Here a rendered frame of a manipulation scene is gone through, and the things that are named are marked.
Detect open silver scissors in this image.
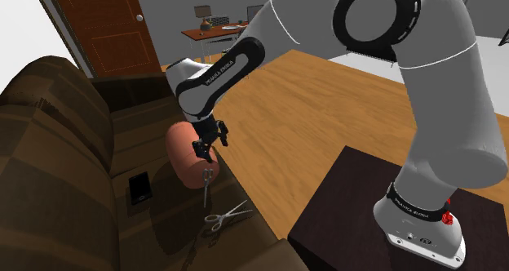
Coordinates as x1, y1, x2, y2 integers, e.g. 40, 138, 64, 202
203, 199, 255, 233

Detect closed silver scissors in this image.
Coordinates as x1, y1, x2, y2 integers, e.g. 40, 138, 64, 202
201, 167, 215, 209

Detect pink cylinder cushion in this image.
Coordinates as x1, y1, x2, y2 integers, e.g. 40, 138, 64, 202
165, 120, 220, 190

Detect black phone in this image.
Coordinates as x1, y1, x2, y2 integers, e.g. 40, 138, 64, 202
127, 171, 154, 207

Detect brown sofa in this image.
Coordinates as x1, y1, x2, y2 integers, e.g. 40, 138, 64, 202
0, 55, 309, 271

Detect dark robot stand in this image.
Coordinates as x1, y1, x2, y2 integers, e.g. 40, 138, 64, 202
286, 145, 509, 271

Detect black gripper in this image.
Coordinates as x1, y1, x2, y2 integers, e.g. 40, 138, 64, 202
192, 116, 230, 163

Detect brown wooden door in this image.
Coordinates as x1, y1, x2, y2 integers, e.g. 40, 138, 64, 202
30, 0, 163, 78

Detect brown desk with lamp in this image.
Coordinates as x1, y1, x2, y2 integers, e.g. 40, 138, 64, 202
180, 4, 265, 64

